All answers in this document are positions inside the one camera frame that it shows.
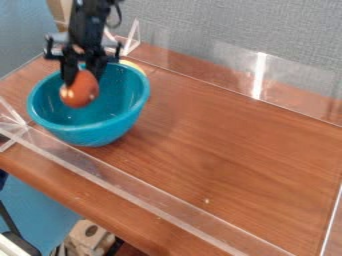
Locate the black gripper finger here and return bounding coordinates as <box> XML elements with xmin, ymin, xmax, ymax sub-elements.
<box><xmin>85</xmin><ymin>56</ymin><xmax>108</xmax><ymax>79</ymax></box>
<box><xmin>60</xmin><ymin>55</ymin><xmax>78</xmax><ymax>86</ymax></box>

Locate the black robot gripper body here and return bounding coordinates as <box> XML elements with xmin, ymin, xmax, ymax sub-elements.
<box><xmin>44</xmin><ymin>9</ymin><xmax>121</xmax><ymax>62</ymax></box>

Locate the brown and white toy mushroom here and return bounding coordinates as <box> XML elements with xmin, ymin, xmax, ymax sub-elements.
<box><xmin>60</xmin><ymin>70</ymin><xmax>98</xmax><ymax>108</ymax></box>

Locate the blue bowl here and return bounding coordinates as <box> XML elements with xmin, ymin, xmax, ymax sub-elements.
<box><xmin>26</xmin><ymin>63</ymin><xmax>151</xmax><ymax>147</ymax></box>

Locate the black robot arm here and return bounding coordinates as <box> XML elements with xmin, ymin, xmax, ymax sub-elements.
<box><xmin>42</xmin><ymin>0</ymin><xmax>124</xmax><ymax>87</ymax></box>

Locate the yellow object behind bowl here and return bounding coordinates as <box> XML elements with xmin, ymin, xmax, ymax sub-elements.
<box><xmin>118</xmin><ymin>59</ymin><xmax>145</xmax><ymax>75</ymax></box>

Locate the clear acrylic front barrier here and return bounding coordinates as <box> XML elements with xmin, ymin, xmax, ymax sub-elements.
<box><xmin>0</xmin><ymin>122</ymin><xmax>293</xmax><ymax>256</ymax></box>

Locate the clear acrylic barrier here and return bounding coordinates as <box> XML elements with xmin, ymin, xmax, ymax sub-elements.
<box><xmin>109</xmin><ymin>0</ymin><xmax>342</xmax><ymax>127</ymax></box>
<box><xmin>0</xmin><ymin>122</ymin><xmax>293</xmax><ymax>256</ymax></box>
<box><xmin>319</xmin><ymin>186</ymin><xmax>342</xmax><ymax>256</ymax></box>

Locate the clear acrylic back barrier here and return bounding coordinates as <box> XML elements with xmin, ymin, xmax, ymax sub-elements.
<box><xmin>109</xmin><ymin>0</ymin><xmax>342</xmax><ymax>127</ymax></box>

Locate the white block with hole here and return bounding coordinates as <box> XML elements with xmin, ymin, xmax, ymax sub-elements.
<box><xmin>65</xmin><ymin>219</ymin><xmax>116</xmax><ymax>256</ymax></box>

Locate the clear acrylic right barrier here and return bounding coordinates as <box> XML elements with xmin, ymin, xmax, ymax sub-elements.
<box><xmin>319</xmin><ymin>186</ymin><xmax>342</xmax><ymax>256</ymax></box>

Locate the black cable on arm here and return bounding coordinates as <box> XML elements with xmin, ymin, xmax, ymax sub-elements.
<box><xmin>105</xmin><ymin>1</ymin><xmax>124</xmax><ymax>30</ymax></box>

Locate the clear acrylic left bracket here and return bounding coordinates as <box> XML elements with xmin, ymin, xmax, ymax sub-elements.
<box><xmin>0</xmin><ymin>96</ymin><xmax>28</xmax><ymax>153</ymax></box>

